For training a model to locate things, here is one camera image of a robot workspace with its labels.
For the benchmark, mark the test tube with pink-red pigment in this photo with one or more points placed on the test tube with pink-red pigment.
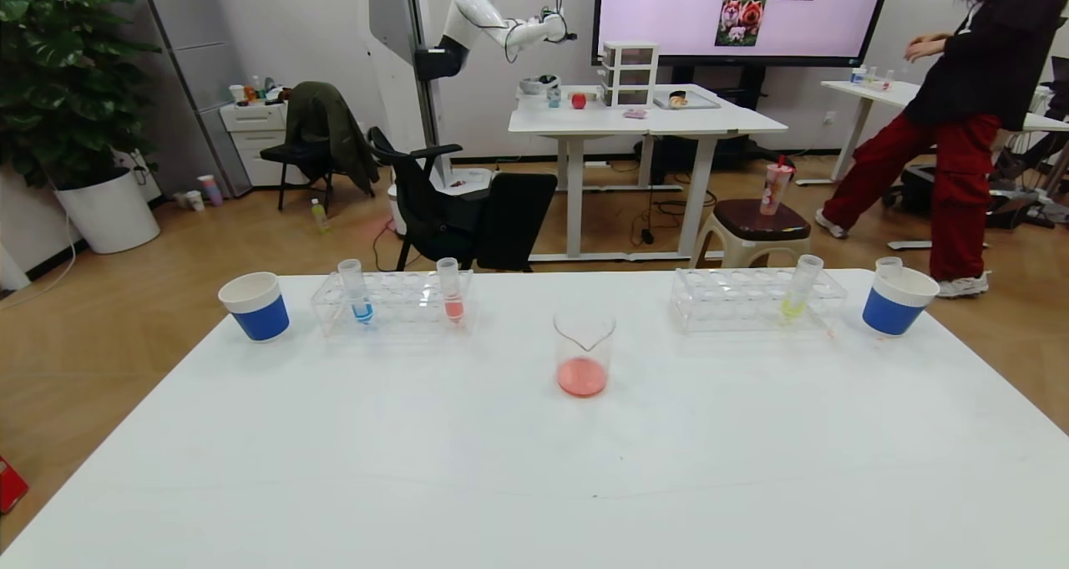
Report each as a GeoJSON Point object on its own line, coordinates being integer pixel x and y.
{"type": "Point", "coordinates": [451, 289]}

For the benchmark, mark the red flat object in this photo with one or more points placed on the red flat object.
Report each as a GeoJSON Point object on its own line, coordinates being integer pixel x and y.
{"type": "Point", "coordinates": [10, 485]}

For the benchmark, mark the grey bowl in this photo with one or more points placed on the grey bowl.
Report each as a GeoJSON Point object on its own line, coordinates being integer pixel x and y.
{"type": "Point", "coordinates": [534, 86]}

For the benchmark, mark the test tube with blue pigment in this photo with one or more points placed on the test tube with blue pigment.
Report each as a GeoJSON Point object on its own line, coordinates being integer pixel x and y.
{"type": "Point", "coordinates": [357, 289]}

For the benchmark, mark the black four-legged chair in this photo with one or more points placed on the black four-legged chair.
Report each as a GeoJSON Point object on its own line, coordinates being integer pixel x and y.
{"type": "Point", "coordinates": [292, 153]}

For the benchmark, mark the grey tray with food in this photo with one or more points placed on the grey tray with food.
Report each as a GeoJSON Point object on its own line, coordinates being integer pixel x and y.
{"type": "Point", "coordinates": [686, 100]}

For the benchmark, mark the white long desk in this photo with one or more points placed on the white long desk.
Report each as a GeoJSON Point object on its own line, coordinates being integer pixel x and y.
{"type": "Point", "coordinates": [877, 91]}

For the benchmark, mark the clear plastic test tube rack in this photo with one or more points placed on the clear plastic test tube rack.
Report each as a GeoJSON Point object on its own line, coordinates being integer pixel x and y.
{"type": "Point", "coordinates": [401, 303]}
{"type": "Point", "coordinates": [739, 302]}

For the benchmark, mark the blue white paper cup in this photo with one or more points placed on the blue white paper cup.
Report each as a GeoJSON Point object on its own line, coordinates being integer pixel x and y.
{"type": "Point", "coordinates": [259, 314]}
{"type": "Point", "coordinates": [894, 310]}

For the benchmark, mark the test tube with orange-red pigment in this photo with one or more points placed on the test tube with orange-red pigment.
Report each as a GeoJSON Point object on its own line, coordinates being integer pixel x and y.
{"type": "Point", "coordinates": [889, 265]}

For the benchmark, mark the green drink bottle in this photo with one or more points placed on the green drink bottle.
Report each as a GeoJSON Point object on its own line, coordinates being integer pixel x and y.
{"type": "Point", "coordinates": [320, 218]}

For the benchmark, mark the brown topped plastic stool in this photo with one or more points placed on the brown topped plastic stool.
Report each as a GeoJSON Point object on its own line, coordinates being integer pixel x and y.
{"type": "Point", "coordinates": [756, 218]}

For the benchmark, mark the white humanoid robot on column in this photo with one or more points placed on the white humanoid robot on column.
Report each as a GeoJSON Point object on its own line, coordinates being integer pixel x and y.
{"type": "Point", "coordinates": [392, 17]}

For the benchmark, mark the person in red trousers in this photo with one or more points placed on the person in red trousers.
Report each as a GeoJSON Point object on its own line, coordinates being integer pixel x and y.
{"type": "Point", "coordinates": [985, 59]}

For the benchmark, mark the clear glass beaker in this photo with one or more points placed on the clear glass beaker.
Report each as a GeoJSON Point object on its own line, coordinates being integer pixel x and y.
{"type": "Point", "coordinates": [583, 377]}

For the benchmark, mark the small blue paper cup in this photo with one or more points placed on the small blue paper cup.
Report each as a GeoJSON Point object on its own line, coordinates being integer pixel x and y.
{"type": "Point", "coordinates": [858, 76]}

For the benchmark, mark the clear desktop drawer organizer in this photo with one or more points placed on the clear desktop drawer organizer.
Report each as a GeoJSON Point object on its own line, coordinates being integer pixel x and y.
{"type": "Point", "coordinates": [630, 72]}

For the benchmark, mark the red apple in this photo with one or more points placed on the red apple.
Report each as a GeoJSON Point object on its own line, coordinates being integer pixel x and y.
{"type": "Point", "coordinates": [579, 100]}

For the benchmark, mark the white plant pot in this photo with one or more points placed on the white plant pot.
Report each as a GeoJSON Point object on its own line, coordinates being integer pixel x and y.
{"type": "Point", "coordinates": [108, 214]}

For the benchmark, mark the white drawer cabinet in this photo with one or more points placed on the white drawer cabinet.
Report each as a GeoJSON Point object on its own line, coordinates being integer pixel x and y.
{"type": "Point", "coordinates": [250, 126]}

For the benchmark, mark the black screen stand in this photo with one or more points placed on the black screen stand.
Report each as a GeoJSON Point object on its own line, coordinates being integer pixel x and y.
{"type": "Point", "coordinates": [722, 76]}

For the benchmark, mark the black office chair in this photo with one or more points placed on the black office chair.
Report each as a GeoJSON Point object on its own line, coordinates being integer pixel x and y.
{"type": "Point", "coordinates": [509, 218]}

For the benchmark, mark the large wall display screen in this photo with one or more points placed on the large wall display screen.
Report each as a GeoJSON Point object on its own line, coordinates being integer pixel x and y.
{"type": "Point", "coordinates": [651, 17]}

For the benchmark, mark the large green potted plant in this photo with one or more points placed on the large green potted plant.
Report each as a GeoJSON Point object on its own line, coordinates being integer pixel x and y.
{"type": "Point", "coordinates": [58, 76]}

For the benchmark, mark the white double standing desk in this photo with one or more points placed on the white double standing desk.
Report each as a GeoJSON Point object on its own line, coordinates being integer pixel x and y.
{"type": "Point", "coordinates": [668, 120]}

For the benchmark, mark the tall grey metal cabinet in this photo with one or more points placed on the tall grey metal cabinet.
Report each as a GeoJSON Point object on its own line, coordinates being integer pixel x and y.
{"type": "Point", "coordinates": [200, 51]}

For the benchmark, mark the purple cup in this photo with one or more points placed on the purple cup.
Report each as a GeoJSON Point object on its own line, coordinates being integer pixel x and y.
{"type": "Point", "coordinates": [211, 191]}

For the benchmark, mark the drink cup with red straw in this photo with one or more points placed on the drink cup with red straw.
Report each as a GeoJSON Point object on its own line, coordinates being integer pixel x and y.
{"type": "Point", "coordinates": [773, 189]}

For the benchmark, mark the test tube with yellow pigment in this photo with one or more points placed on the test tube with yellow pigment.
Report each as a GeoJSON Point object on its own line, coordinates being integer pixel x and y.
{"type": "Point", "coordinates": [802, 285]}

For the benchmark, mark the dark green jacket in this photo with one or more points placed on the dark green jacket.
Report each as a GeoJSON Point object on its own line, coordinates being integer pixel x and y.
{"type": "Point", "coordinates": [326, 122]}

